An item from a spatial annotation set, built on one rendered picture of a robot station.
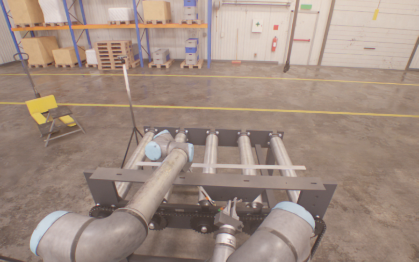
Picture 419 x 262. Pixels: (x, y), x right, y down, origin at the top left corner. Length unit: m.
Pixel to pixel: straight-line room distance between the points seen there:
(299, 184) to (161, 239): 1.54
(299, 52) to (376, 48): 3.39
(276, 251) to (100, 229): 0.41
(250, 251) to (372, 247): 2.22
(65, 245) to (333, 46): 10.84
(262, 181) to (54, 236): 0.85
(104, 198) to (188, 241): 1.11
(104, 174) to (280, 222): 0.92
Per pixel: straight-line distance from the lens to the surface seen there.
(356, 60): 11.58
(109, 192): 1.33
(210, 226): 1.25
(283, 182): 1.12
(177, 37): 10.07
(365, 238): 2.74
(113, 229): 0.59
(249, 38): 9.95
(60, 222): 0.66
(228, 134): 2.02
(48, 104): 5.72
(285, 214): 0.60
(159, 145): 1.04
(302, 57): 10.53
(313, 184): 1.17
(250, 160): 1.65
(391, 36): 12.17
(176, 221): 1.38
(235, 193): 1.18
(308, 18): 10.39
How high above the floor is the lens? 1.89
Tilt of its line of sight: 29 degrees down
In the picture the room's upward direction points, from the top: 1 degrees clockwise
